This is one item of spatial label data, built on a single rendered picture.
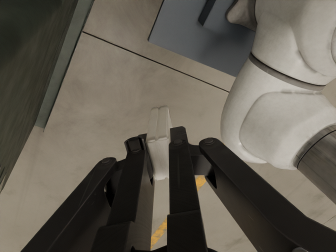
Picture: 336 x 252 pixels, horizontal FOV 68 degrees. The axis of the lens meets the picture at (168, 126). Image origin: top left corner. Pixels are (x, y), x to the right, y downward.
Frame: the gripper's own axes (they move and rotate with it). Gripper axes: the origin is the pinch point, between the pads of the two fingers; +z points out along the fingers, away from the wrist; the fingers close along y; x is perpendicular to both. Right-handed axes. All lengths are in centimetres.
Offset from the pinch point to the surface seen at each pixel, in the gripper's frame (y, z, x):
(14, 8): -15.2, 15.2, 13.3
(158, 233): -47, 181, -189
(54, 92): -43, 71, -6
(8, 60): -14.1, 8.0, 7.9
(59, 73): -37, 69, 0
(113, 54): -30, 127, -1
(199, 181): 4, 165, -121
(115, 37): -26, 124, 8
